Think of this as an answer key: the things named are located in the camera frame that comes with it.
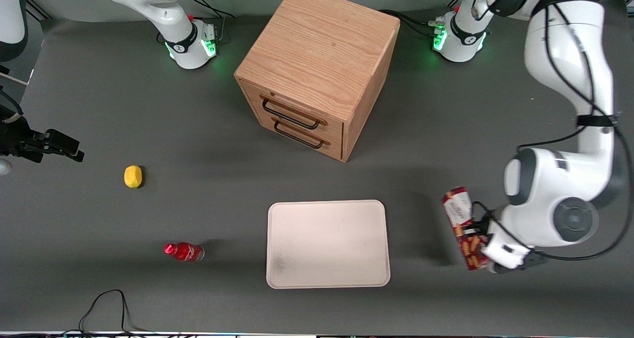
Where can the red cookie box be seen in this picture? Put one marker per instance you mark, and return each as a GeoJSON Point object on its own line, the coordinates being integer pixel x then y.
{"type": "Point", "coordinates": [458, 206]}

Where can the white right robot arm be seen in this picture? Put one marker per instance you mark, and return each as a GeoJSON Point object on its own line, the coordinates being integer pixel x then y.
{"type": "Point", "coordinates": [168, 16]}

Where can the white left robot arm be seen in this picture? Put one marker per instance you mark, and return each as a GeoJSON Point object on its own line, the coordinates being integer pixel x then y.
{"type": "Point", "coordinates": [564, 55]}

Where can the beige rectangular plastic tray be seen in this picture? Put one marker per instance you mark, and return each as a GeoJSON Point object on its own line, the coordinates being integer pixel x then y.
{"type": "Point", "coordinates": [327, 244]}

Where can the yellow lemon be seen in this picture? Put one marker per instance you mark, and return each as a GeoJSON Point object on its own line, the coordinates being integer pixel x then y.
{"type": "Point", "coordinates": [132, 176]}

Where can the red soda bottle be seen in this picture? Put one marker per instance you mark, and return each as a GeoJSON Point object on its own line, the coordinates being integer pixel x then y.
{"type": "Point", "coordinates": [185, 252]}

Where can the dark grey table mat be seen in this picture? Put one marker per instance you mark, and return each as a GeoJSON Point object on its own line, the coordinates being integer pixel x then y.
{"type": "Point", "coordinates": [223, 189]}

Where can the oak wooden drawer cabinet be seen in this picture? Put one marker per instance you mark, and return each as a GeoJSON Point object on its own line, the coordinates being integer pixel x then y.
{"type": "Point", "coordinates": [317, 50]}

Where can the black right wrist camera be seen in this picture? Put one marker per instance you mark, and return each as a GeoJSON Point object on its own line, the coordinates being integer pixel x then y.
{"type": "Point", "coordinates": [12, 132]}

